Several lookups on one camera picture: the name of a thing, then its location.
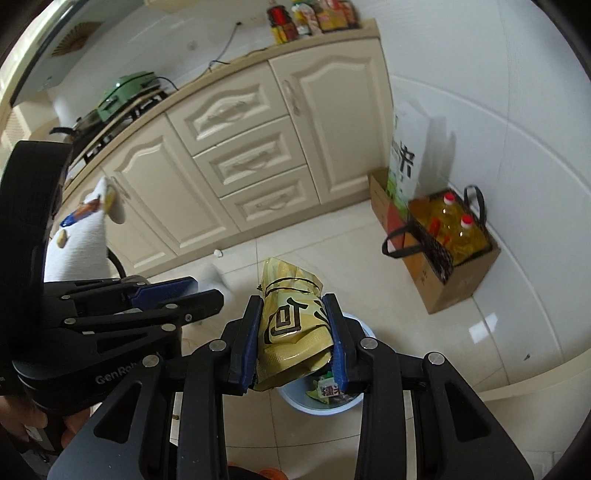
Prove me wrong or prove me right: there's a range hood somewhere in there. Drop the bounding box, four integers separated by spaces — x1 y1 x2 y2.
9 0 153 109

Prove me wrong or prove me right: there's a black handled carrier bag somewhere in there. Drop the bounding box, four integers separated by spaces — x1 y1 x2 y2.
382 185 492 283

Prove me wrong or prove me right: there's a black frying pan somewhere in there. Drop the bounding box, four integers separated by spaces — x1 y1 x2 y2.
50 113 105 139

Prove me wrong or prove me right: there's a white rice bag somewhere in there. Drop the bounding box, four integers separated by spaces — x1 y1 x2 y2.
387 99 455 215

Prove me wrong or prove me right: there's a person's left hand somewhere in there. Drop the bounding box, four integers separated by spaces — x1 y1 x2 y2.
0 394 89 453

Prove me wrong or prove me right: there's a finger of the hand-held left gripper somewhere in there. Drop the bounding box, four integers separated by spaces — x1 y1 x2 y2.
44 275 200 320
64 288 226 341

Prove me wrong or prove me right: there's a dark red label sauce bottle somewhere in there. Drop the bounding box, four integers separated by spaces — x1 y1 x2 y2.
267 2 296 45

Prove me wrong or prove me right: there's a light blue waste bin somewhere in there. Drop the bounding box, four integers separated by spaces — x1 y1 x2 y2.
277 313 375 416

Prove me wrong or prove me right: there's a brown cardboard box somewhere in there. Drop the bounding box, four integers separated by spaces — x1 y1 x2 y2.
368 167 502 315

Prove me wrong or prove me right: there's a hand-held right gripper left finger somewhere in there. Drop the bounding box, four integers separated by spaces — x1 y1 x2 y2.
46 294 265 480

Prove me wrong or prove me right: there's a yellow cooking oil bottle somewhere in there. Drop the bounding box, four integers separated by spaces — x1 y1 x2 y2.
450 213 490 266
427 193 465 245

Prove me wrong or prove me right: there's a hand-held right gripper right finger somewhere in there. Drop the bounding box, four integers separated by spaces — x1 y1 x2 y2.
322 292 546 480

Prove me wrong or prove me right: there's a yellow cap condiment bottle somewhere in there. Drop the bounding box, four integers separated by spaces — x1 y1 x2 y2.
292 0 320 36

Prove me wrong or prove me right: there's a cream wall cabinet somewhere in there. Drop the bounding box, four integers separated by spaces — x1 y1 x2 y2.
0 104 33 153

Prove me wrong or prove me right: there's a yellow snack packet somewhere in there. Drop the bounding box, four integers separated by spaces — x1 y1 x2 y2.
255 257 335 393

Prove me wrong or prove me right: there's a white goose plush toy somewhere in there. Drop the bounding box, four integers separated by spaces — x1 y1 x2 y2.
44 175 132 283

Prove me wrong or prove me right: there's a green electric grill pot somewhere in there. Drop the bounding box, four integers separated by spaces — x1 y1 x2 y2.
97 71 171 121

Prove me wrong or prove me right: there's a cream kitchen base cabinet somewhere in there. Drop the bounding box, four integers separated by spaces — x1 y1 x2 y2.
60 18 395 278

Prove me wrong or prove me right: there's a power cable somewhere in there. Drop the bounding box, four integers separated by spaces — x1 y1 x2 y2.
205 21 273 75

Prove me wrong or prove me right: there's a black gas stove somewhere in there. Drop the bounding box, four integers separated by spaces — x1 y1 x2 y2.
71 90 169 163

